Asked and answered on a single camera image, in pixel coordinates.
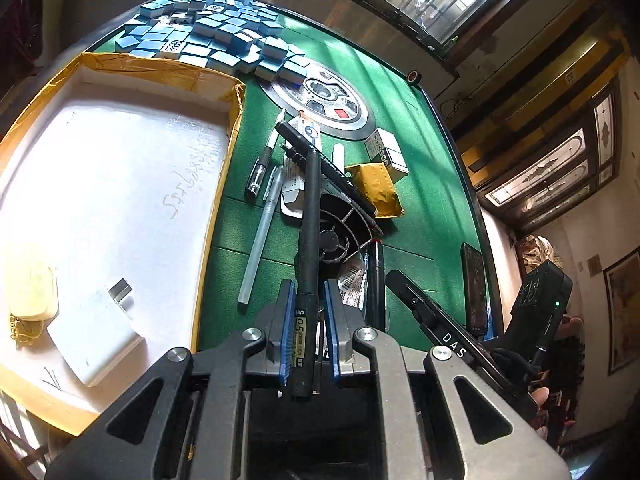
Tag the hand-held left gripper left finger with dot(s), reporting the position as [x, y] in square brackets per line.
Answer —
[286, 335]

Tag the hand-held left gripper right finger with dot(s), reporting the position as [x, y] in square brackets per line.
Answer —
[331, 335]

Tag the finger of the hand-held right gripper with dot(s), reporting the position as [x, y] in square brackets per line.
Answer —
[425, 310]

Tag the black fan-shaped holder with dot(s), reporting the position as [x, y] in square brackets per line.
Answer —
[345, 215]

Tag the white medicine box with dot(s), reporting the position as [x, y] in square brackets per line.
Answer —
[390, 155]

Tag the clear gel pen black grip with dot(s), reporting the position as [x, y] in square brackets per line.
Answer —
[262, 160]

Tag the yellow cardboard box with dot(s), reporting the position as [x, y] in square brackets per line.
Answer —
[125, 185]

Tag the person's right hand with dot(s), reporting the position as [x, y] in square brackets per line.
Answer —
[540, 400]

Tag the black phone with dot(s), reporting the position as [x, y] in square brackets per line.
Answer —
[472, 285]

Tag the barcoded white packet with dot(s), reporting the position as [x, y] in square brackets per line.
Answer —
[352, 280]

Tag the white translucent pen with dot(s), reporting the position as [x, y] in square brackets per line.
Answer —
[257, 245]

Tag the yellow packet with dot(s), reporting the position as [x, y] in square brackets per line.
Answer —
[375, 190]

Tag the wooden cabinet glass doors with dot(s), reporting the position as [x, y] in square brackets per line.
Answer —
[545, 170]

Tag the long black marker pen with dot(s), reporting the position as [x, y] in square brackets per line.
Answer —
[335, 172]

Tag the white folded card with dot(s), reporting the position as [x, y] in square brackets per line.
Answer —
[95, 340]

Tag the round table control panel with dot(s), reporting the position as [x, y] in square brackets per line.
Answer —
[330, 100]

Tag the round table edge button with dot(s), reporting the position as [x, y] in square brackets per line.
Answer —
[414, 77]

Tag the pale yellow plastic case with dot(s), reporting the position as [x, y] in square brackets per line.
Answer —
[30, 290]

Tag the pile of blue mahjong tiles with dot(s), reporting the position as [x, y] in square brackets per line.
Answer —
[220, 30]

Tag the dark red curtain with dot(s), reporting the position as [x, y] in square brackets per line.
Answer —
[20, 25]

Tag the framed wall picture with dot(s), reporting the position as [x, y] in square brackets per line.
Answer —
[625, 310]

